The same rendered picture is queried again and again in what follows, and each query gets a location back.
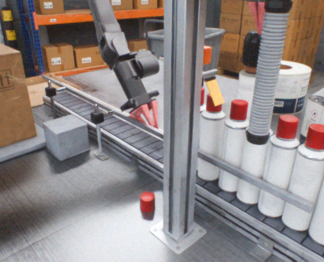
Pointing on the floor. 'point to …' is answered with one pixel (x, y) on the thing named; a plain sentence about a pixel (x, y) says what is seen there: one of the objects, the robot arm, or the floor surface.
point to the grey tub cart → (158, 44)
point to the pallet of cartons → (312, 15)
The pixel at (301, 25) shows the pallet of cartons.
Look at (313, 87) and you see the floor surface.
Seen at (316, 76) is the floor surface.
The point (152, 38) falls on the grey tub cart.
